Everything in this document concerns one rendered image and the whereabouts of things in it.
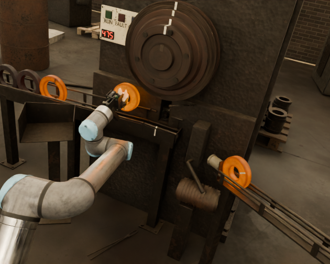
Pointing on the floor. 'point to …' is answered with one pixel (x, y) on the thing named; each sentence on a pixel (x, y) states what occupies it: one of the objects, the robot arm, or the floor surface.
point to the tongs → (112, 244)
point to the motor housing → (177, 241)
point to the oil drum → (24, 33)
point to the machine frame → (201, 101)
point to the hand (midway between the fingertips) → (126, 94)
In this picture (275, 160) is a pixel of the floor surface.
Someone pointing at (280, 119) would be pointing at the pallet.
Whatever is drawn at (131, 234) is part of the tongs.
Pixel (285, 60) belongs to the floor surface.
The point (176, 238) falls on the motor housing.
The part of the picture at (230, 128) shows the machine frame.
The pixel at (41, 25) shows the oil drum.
